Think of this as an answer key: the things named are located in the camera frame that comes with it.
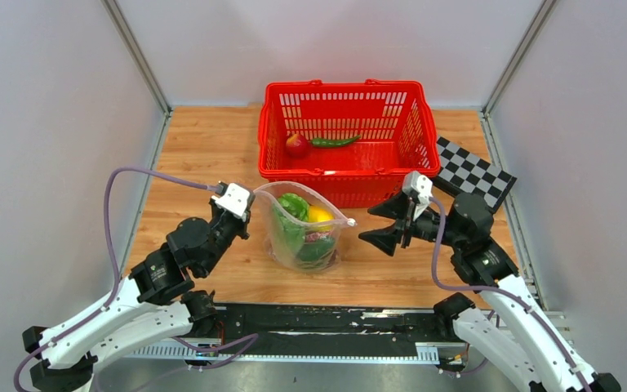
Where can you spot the red apple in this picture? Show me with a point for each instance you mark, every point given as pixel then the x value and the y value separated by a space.
pixel 297 146
pixel 314 236

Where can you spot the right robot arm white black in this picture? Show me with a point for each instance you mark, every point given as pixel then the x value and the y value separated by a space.
pixel 490 307

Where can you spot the red plastic shopping basket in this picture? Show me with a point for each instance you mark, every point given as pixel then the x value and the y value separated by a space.
pixel 396 125

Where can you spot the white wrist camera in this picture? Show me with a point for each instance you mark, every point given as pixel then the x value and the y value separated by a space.
pixel 234 198
pixel 418 189

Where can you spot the black white checkerboard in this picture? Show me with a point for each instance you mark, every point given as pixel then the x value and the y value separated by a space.
pixel 464 172

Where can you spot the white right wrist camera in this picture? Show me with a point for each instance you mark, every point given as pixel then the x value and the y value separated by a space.
pixel 418 189

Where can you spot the yellow lemon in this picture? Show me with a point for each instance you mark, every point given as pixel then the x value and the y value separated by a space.
pixel 317 216

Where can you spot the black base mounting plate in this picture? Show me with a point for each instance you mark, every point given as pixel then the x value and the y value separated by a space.
pixel 319 331

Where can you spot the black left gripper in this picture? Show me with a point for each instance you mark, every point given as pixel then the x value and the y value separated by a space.
pixel 245 225

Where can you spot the green chili pepper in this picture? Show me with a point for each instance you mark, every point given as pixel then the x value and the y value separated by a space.
pixel 324 143

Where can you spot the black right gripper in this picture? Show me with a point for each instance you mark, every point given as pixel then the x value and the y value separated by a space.
pixel 396 207

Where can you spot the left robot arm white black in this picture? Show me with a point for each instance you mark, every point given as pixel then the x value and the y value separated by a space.
pixel 156 300

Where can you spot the green white napa cabbage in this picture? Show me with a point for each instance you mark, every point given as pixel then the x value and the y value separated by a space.
pixel 290 212

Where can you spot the clear zip top bag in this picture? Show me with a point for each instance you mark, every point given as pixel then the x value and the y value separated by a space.
pixel 266 199

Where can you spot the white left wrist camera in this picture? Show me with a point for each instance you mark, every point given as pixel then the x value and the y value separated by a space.
pixel 234 198

